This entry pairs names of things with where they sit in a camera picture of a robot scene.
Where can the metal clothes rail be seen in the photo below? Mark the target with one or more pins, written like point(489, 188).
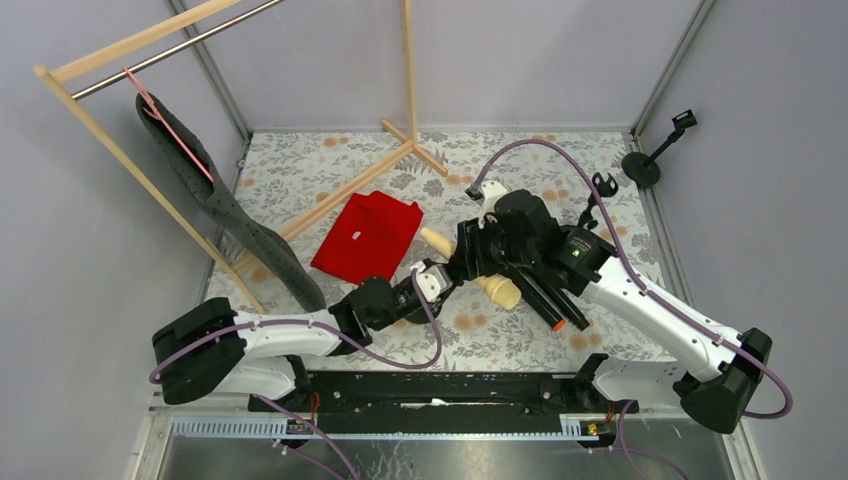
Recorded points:
point(165, 54)

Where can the red folded shirt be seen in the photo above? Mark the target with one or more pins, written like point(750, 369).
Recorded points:
point(369, 238)

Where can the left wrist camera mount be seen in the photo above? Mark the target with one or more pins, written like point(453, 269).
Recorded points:
point(432, 279)

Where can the pink clothes hanger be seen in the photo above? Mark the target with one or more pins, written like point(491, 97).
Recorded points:
point(154, 112)

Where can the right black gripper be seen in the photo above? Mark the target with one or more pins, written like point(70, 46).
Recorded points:
point(465, 250)

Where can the black mic stand far corner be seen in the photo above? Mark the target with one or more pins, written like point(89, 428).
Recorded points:
point(642, 168)

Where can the beige microphone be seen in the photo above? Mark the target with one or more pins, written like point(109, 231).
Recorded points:
point(501, 290)

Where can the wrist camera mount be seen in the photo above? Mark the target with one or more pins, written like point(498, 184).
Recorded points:
point(486, 196)
point(432, 279)

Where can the dark grey hanging garment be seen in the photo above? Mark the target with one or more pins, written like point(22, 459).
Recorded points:
point(218, 203)

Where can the black mic stand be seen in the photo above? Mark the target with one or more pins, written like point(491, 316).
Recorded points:
point(424, 312)
point(606, 187)

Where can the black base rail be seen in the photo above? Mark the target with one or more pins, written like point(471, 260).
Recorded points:
point(405, 402)

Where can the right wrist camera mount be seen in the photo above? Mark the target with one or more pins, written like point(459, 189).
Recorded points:
point(486, 196)

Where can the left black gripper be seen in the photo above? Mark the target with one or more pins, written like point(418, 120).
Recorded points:
point(376, 301)

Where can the floral patterned mat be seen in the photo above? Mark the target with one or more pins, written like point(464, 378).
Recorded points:
point(287, 174)

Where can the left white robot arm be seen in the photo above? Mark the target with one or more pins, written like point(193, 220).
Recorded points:
point(216, 349)

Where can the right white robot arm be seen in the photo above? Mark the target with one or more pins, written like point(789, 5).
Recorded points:
point(715, 369)

